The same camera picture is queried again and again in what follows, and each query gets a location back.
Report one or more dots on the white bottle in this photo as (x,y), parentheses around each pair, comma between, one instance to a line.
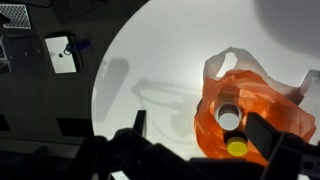
(228,113)

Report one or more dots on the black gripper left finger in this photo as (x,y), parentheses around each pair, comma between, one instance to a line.
(140,123)

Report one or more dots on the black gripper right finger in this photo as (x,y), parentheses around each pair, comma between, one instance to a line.
(263,135)

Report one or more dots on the white perforated panel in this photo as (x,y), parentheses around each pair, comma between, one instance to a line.
(17,14)

